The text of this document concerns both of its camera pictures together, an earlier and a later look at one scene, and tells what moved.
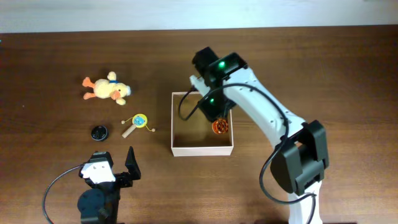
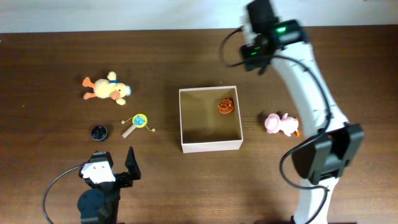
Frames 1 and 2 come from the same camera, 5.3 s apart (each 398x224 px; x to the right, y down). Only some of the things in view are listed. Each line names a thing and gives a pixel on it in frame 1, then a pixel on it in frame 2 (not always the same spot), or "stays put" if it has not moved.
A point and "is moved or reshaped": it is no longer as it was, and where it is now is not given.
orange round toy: (219, 127) is moved or reshaped
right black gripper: (208, 110) -> (249, 59)
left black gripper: (126, 180) stays put
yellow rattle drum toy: (138, 120) stays put
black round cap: (99, 133) stays put
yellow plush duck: (103, 89) stays put
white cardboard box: (191, 132) is moved or reshaped
